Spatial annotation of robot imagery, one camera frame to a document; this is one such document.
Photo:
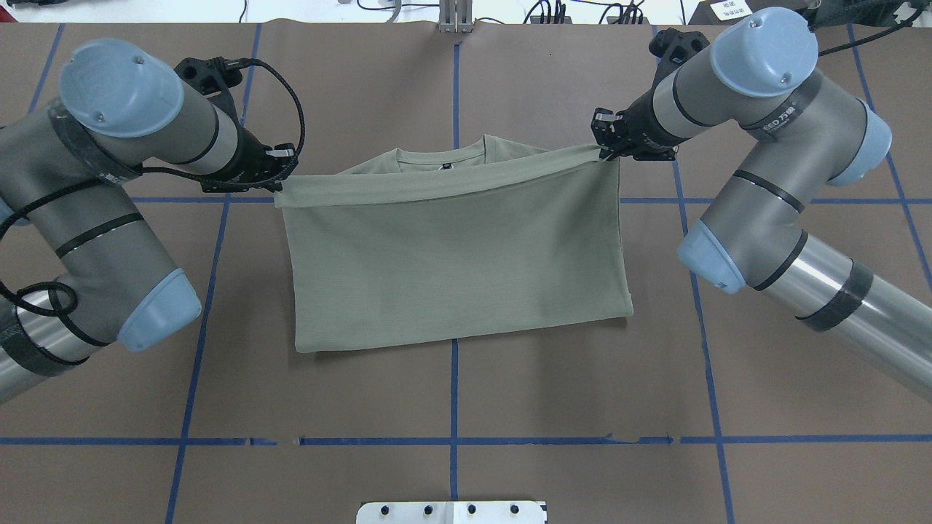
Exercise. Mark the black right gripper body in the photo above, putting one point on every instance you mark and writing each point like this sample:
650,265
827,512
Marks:
636,124

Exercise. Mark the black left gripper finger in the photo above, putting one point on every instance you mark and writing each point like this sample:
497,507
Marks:
280,159

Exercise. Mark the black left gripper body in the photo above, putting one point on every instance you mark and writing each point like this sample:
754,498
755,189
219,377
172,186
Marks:
253,155

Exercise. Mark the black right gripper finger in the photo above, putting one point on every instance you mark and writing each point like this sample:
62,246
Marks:
604,132

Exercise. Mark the olive green long-sleeve shirt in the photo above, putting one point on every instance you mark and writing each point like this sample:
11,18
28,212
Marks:
495,237

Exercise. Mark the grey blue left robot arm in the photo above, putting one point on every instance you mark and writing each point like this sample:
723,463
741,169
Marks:
119,114

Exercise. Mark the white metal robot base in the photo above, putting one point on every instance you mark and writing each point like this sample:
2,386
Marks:
521,511

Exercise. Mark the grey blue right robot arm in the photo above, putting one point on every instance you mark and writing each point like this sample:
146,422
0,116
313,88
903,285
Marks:
809,132

